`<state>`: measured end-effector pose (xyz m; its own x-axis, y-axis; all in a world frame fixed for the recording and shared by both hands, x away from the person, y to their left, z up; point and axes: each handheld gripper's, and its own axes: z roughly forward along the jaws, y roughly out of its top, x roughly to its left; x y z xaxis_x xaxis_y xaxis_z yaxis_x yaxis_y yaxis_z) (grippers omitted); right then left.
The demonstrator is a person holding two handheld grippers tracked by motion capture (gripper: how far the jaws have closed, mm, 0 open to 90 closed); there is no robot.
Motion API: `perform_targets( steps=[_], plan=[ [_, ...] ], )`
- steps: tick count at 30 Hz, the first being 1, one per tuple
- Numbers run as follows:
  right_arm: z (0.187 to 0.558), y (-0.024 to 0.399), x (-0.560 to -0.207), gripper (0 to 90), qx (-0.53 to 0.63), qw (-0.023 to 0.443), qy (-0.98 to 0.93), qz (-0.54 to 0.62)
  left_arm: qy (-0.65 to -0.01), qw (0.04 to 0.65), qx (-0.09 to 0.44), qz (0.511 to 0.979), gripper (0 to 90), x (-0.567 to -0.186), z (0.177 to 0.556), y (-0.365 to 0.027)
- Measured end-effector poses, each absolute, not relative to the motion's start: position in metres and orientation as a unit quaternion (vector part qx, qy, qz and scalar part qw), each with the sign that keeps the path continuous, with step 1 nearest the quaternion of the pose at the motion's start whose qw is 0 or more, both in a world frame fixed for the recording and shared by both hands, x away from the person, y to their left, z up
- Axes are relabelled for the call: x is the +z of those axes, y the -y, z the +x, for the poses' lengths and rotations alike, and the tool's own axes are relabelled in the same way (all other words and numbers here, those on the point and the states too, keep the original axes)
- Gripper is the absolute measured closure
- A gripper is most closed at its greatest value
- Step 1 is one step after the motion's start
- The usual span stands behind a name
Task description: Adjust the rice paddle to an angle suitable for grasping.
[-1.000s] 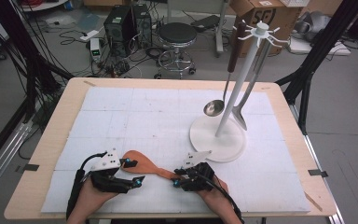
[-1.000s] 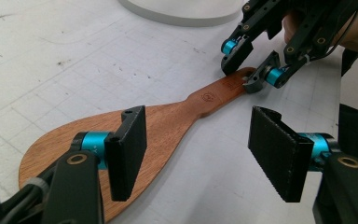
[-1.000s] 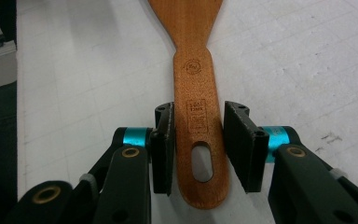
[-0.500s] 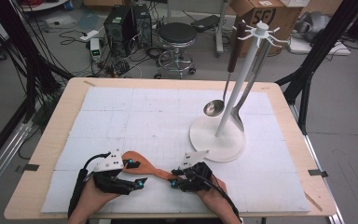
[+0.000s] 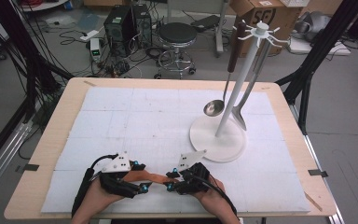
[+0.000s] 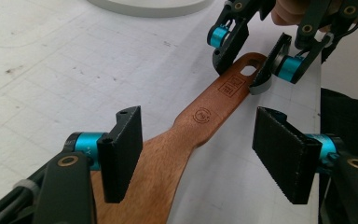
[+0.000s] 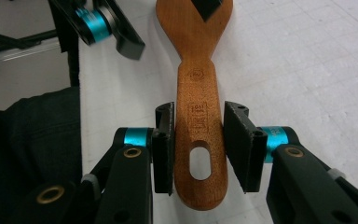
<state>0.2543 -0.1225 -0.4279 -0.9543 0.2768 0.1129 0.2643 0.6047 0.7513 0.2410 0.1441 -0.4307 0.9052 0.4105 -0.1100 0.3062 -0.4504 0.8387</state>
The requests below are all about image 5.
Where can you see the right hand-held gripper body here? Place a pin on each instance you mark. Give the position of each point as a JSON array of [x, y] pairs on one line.
[[194, 180]]

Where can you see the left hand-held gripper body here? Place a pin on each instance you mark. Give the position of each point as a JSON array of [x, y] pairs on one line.
[[118, 183]]

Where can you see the wooden rice spatula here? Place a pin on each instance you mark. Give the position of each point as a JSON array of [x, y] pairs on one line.
[[155, 178]]

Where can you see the white utensil rack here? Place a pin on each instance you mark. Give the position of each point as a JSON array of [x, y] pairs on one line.
[[217, 149]]

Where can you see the steel turner spatula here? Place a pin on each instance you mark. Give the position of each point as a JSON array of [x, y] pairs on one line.
[[239, 116]]

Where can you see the person's left hand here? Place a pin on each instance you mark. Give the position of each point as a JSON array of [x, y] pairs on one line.
[[96, 199]]

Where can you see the person's right hand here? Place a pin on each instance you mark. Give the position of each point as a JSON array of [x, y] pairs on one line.
[[213, 200]]

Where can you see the white foam mat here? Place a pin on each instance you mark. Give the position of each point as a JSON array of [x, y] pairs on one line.
[[136, 109]]

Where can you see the black tape strip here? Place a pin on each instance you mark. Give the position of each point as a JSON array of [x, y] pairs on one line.
[[318, 173], [31, 167]]

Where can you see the thin wooden stick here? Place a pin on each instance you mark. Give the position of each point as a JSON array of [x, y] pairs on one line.
[[313, 201]]

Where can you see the white device with green display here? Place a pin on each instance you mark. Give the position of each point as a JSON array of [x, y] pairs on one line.
[[95, 46]]

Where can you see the black round stool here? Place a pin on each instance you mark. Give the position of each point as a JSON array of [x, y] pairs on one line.
[[177, 32]]

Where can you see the large black computer tower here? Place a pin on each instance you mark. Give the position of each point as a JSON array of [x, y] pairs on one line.
[[118, 28]]

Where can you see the white power strip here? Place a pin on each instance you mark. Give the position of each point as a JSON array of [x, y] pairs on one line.
[[89, 35]]

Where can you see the narrow black computer tower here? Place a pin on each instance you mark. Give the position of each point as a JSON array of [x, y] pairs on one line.
[[143, 25]]

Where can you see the grey desk leg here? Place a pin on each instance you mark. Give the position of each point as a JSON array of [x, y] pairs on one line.
[[220, 31]]

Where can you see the black flat case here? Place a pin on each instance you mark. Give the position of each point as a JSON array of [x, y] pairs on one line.
[[205, 22]]

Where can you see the white flat board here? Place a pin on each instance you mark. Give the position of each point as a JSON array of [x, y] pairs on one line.
[[317, 49]]

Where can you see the white round table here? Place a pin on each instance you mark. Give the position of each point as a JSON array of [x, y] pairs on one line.
[[40, 4]]

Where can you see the cardboard box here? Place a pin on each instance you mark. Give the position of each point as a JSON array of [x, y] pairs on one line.
[[282, 14]]

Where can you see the grey bag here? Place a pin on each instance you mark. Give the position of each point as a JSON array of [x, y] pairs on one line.
[[310, 25]]

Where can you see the white keyboard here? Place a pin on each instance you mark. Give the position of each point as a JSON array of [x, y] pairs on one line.
[[293, 2]]

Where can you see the aluminium rail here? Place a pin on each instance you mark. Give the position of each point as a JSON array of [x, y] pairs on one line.
[[310, 149], [6, 152]]

